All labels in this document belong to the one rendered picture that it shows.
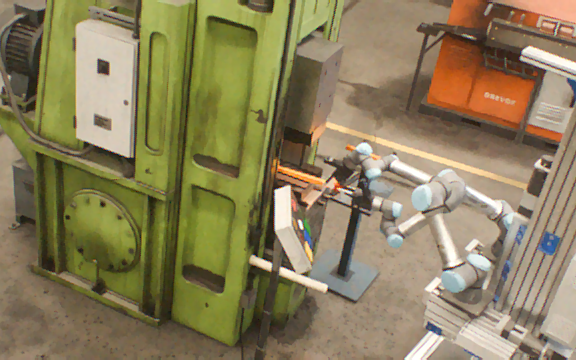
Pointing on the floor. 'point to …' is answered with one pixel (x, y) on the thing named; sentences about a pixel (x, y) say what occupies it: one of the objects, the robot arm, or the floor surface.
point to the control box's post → (269, 301)
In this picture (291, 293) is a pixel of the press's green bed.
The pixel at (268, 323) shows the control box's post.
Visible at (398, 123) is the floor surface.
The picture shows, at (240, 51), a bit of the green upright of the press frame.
